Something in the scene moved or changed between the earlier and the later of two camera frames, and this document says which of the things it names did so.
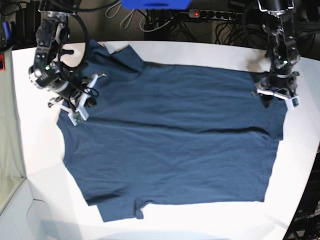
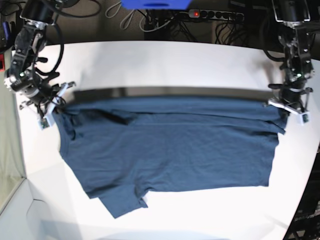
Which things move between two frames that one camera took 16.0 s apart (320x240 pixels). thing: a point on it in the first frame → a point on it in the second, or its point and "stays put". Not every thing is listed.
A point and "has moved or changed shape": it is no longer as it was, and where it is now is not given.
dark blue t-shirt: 158,134 has moved or changed shape
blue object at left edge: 7,30 stays put
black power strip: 231,16 stays put
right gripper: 65,89 → 41,93
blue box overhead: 156,4 stays put
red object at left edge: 2,62 stays put
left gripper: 274,81 → 293,91
